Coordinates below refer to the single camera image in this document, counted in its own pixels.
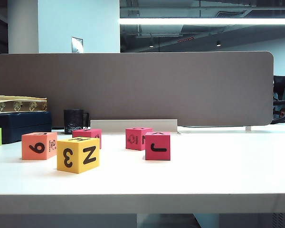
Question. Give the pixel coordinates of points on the black mug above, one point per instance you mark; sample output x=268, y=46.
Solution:
x=72, y=120

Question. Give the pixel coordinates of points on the orange foam block digit six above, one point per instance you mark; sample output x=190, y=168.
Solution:
x=38, y=147

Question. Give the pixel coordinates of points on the brown fabric desk divider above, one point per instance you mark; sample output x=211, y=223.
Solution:
x=156, y=90

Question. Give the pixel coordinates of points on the red foam block letter J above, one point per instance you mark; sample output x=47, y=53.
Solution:
x=158, y=148

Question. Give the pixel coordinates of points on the black spot lamp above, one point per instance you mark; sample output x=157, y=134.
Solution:
x=218, y=43

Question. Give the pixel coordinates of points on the dark blue case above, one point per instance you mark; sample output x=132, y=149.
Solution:
x=21, y=126

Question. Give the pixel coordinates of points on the red illuminated sign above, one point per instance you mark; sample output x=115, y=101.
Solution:
x=185, y=39

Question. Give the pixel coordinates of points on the yellow foam block digit three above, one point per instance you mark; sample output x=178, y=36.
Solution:
x=76, y=156

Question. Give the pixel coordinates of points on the red foam block letter T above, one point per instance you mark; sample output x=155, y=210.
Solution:
x=90, y=133

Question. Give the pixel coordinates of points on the red foam block rabbit print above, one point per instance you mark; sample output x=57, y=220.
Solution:
x=133, y=141

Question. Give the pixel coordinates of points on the white divider bracket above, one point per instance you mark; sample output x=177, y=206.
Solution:
x=249, y=128

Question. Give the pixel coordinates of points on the silver wall sign plate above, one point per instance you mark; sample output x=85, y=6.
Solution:
x=77, y=44

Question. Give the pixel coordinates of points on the white linear light strip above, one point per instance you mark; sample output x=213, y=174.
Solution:
x=204, y=21

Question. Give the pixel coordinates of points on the yellow patterned box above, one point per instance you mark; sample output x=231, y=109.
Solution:
x=19, y=104

